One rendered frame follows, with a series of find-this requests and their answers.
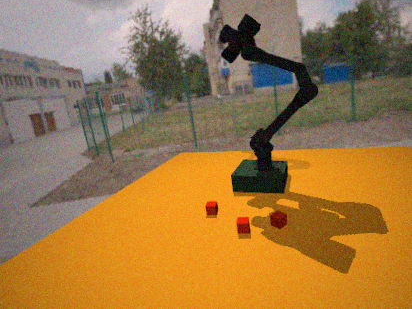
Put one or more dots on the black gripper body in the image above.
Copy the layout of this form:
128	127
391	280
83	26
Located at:
230	58

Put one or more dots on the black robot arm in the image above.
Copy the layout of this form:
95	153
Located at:
250	52

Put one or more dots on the red cube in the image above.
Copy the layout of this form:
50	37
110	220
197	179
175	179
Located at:
211	208
279	220
243	226

